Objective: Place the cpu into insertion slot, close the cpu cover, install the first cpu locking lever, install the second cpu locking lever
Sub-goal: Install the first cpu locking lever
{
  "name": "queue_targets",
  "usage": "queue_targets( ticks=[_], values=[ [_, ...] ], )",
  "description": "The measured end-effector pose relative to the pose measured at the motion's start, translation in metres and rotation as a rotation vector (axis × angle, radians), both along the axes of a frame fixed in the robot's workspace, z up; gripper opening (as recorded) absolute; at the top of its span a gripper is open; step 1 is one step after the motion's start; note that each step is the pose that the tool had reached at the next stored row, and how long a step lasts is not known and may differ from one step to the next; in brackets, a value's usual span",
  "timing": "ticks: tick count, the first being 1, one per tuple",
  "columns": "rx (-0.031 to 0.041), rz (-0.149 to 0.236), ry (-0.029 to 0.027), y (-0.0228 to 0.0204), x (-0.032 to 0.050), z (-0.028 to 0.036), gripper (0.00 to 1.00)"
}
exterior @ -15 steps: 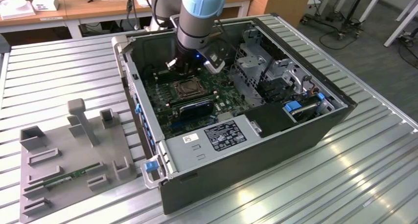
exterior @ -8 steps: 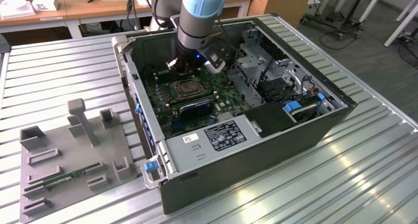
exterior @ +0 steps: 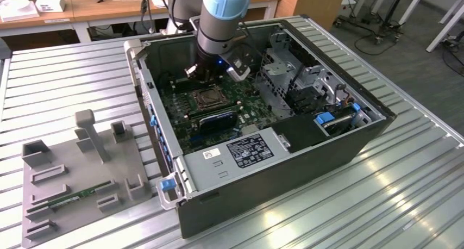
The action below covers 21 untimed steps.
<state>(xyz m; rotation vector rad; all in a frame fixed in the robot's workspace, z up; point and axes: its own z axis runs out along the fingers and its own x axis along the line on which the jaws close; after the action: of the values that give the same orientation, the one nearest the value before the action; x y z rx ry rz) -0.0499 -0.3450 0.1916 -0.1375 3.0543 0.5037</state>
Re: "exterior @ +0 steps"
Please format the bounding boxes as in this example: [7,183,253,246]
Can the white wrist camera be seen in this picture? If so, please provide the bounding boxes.
[218,46,258,83]

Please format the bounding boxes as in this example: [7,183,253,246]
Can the silver drive cage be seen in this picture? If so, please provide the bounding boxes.
[258,31,303,119]

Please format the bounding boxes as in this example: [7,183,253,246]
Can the silver CPU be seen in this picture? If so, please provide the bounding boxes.
[199,90,221,104]

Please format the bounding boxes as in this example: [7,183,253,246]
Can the green motherboard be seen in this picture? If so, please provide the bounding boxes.
[158,69,279,155]

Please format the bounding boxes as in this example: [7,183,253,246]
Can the metal socket cover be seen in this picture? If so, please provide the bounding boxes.
[190,85,231,111]

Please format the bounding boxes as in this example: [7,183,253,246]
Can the white box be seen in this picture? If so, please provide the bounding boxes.
[34,0,66,13]

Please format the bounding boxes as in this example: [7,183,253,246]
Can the silver power supply unit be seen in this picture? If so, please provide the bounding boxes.
[182,128,293,192]

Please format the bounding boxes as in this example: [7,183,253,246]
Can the white table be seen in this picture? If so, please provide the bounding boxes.
[346,0,427,26]
[425,0,464,53]

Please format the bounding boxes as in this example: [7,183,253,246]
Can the black rolling stand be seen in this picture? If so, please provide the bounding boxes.
[331,0,406,45]

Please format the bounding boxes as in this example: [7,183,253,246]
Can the white plastic device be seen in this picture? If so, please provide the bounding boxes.
[0,0,39,23]

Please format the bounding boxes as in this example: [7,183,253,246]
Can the gray parts rack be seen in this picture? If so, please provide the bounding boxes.
[19,109,153,247]

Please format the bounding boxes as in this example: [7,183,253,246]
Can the wooden cabinet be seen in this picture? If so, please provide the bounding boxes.
[293,0,349,31]

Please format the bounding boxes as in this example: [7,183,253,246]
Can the black inner cover panel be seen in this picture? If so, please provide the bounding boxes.
[270,114,330,154]

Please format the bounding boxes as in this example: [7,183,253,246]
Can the black open PC case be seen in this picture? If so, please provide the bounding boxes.
[122,14,395,239]

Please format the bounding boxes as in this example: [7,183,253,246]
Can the green RAM stick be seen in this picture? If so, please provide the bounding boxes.
[46,188,101,209]
[187,105,238,120]

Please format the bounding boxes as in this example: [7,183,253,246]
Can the hard disk in blue carrier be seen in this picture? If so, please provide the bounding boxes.
[313,111,354,137]

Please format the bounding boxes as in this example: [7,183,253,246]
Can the wooden desk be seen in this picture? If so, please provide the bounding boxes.
[0,0,283,45]

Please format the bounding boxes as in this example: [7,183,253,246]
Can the black hanging cable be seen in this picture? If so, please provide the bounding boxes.
[138,0,154,34]

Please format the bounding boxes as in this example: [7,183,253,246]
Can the black graphics card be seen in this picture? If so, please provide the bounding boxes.
[197,109,239,137]

